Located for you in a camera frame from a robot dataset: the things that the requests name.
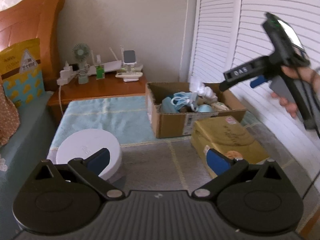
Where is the person right hand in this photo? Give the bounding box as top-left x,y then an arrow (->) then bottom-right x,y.
271,66 -> 319,119

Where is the green small bottle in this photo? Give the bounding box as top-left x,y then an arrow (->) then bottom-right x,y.
95,65 -> 105,80

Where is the white power strip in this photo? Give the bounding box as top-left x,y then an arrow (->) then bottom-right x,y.
57,61 -> 79,86

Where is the blue grey bed blanket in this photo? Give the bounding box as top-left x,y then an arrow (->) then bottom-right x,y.
46,94 -> 313,196

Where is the brown cardboard box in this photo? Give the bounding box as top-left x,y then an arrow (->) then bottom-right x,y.
145,82 -> 247,139

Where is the white remote control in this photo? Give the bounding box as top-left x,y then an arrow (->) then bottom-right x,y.
116,72 -> 143,82

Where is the wooden nightstand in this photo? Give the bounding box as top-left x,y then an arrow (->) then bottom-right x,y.
47,72 -> 147,125

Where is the yellow blue snack bag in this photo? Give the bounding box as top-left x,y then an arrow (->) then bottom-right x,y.
1,38 -> 45,108

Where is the orange wooden headboard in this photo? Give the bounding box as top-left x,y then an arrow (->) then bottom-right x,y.
1,0 -> 65,91

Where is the white wifi router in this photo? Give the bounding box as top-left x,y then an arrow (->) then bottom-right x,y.
87,47 -> 122,76

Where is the white lid plastic jar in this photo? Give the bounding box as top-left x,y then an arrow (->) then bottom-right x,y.
47,128 -> 124,183

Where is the small green desk fan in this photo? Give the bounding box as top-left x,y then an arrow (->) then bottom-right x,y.
73,43 -> 91,85

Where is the blue sheep plush toy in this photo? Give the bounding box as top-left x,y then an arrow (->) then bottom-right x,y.
197,104 -> 215,113

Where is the blue face mask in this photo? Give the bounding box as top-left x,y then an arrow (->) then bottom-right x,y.
171,92 -> 198,112

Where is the cream satin scrunchie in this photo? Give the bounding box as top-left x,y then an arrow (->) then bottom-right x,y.
211,102 -> 230,112

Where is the white cloth bundle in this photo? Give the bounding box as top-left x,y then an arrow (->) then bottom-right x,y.
189,76 -> 218,104

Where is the gold tissue pack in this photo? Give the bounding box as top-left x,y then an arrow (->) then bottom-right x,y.
191,116 -> 269,178

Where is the brown dotted cloth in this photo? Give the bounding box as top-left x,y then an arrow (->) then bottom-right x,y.
0,80 -> 20,146

